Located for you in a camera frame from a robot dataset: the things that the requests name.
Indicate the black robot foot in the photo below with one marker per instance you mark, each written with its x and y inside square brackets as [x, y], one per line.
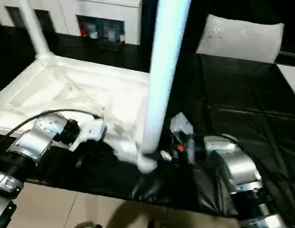
[88, 224]

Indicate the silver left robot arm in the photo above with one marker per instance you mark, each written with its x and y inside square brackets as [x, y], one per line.
[35, 135]

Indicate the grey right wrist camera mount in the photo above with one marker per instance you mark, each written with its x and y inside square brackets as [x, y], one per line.
[183, 123]

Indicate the white sheet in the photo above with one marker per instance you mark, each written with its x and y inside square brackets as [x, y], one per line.
[291, 78]

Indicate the white cabinet with glass doors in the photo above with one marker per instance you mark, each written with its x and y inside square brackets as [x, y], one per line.
[102, 9]

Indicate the black work mat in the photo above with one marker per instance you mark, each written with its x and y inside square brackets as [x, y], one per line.
[232, 95]

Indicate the black cabinet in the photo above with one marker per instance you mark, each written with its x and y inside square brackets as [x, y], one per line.
[202, 14]

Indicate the white plastic table top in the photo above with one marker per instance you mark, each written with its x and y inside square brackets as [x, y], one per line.
[66, 95]

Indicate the white chair back panel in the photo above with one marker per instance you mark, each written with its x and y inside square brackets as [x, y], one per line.
[242, 38]

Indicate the red packet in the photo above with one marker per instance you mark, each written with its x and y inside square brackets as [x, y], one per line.
[82, 28]

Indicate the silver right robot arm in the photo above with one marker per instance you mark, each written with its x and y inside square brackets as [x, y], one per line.
[240, 166]

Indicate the white plastic table leg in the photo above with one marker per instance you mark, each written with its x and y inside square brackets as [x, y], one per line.
[36, 31]
[164, 71]

